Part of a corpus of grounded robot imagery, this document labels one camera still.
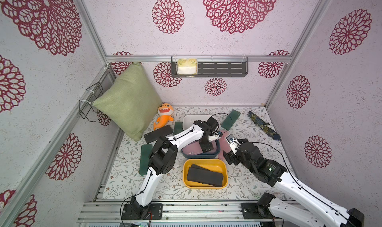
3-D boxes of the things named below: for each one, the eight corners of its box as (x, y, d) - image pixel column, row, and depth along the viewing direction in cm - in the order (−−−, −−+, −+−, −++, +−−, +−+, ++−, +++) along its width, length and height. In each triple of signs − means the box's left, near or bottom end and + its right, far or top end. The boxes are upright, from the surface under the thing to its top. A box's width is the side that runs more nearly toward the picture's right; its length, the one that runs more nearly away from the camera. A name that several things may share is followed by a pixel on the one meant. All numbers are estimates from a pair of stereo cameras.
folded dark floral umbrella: (275, 143, 102) (278, 140, 98) (245, 115, 118) (246, 111, 115) (281, 139, 104) (284, 136, 100) (250, 112, 120) (252, 108, 116)
